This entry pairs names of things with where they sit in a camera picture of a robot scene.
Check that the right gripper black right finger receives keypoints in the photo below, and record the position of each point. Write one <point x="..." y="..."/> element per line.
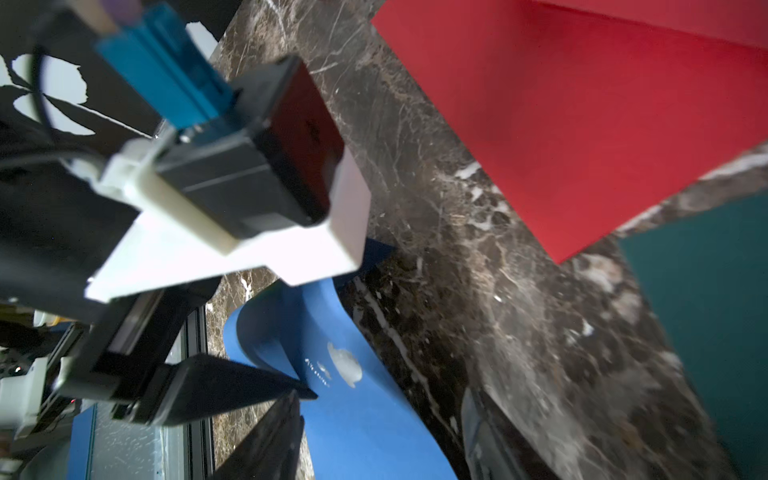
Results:
<point x="494" y="448"/>

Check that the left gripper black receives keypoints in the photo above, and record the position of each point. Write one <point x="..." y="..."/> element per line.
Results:
<point x="131" y="280"/>

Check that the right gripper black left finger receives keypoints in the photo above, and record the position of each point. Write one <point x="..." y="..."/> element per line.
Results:
<point x="271" y="450"/>

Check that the blue envelope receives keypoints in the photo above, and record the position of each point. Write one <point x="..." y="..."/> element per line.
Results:
<point x="361" y="426"/>

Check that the green envelope back middle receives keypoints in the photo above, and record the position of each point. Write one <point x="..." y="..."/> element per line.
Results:
<point x="705" y="277"/>

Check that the red envelope back right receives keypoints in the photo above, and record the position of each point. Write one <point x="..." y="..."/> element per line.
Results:
<point x="582" y="121"/>

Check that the black aluminium front rail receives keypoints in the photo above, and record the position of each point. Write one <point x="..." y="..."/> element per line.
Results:
<point x="186" y="451"/>

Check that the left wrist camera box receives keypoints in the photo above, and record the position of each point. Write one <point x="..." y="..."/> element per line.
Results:
<point x="267" y="164"/>

